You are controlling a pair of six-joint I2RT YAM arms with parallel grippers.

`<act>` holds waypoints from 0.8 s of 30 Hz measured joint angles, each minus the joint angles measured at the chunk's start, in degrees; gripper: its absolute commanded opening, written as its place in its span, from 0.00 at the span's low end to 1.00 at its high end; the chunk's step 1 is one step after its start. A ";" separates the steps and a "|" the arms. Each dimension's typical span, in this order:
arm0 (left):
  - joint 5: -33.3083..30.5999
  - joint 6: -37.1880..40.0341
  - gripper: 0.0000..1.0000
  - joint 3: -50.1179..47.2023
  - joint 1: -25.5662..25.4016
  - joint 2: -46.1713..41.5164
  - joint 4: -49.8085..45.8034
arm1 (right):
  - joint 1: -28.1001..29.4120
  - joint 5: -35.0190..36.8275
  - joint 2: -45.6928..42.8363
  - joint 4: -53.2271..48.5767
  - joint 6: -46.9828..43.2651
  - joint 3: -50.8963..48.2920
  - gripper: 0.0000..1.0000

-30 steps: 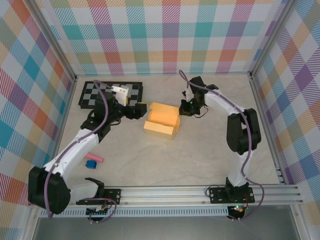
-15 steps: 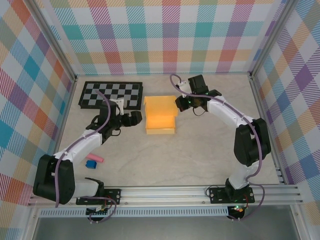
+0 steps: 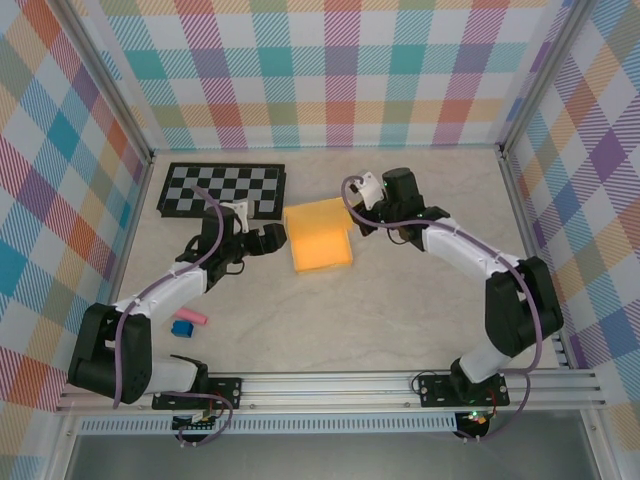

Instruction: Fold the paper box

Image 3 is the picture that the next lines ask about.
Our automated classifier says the black grey chessboard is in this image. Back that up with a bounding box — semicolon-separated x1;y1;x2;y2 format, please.
156;162;287;221

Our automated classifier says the aluminium side rail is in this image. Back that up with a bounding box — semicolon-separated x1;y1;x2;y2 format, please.
498;149;574;371
87;154;156;375

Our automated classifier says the small green circuit board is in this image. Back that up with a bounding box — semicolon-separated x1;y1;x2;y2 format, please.
457;409;490;429
172;409;220;432

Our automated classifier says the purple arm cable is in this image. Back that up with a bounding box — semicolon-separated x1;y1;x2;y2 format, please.
340;174;545;444
113;184;234;448

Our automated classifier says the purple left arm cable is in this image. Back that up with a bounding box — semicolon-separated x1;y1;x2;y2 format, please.
113;184;234;448

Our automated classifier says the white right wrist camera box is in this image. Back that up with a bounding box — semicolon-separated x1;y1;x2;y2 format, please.
349;172;384;211

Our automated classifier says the slotted grey cable duct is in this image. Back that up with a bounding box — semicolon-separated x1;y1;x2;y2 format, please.
77;417;459;435

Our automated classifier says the yellow paper box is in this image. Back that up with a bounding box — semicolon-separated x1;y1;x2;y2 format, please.
283;197;357;275

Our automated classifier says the wide aluminium base rail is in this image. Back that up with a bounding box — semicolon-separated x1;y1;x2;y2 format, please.
54;369;609;414

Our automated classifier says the aluminium frame post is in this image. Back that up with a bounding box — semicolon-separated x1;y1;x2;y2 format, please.
58;0;155;162
498;0;596;159

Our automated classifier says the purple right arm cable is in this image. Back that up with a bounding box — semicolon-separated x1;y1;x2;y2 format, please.
340;174;545;444

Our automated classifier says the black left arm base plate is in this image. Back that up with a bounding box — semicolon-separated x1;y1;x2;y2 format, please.
152;377;244;411

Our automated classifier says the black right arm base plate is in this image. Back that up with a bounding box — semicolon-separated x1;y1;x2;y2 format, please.
417;374;510;409

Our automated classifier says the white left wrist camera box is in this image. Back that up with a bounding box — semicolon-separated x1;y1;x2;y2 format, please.
219;199;251;231

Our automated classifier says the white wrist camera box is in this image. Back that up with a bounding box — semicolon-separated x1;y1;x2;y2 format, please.
219;199;251;231
349;172;384;211

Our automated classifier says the pink toy microphone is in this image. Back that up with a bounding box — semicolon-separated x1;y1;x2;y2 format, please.
173;308;210;327

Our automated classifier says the grey metal panel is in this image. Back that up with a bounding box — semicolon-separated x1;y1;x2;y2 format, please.
64;432;601;480

